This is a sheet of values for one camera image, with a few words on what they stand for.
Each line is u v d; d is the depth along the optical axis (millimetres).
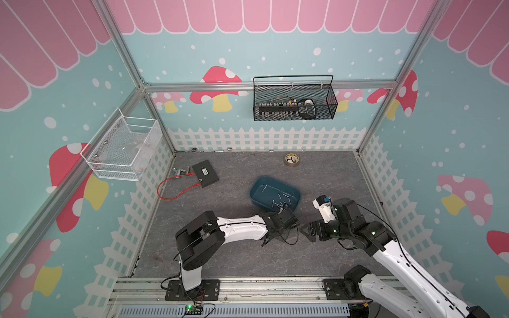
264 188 1026
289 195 1001
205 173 1084
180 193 1026
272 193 1023
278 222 673
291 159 1154
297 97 938
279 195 997
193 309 727
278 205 966
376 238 499
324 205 671
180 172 1091
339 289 730
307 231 688
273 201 976
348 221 553
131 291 761
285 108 914
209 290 742
